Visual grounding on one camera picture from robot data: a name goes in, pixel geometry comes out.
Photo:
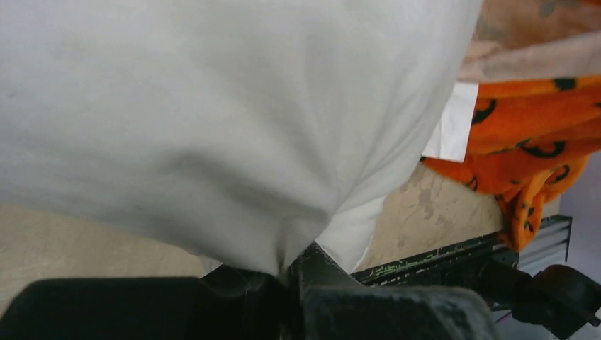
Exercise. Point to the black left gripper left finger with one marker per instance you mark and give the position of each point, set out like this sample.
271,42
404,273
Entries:
226,304

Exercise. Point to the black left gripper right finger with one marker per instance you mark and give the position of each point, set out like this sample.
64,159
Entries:
333,305

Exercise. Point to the white pillow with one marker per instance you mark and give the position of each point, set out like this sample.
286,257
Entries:
239,130

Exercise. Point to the orange patterned pillowcase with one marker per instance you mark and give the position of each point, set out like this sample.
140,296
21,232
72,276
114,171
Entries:
536,120

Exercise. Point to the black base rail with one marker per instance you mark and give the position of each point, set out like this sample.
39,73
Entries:
484,265

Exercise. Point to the aluminium frame rails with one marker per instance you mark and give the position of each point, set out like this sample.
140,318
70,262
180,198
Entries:
549,247

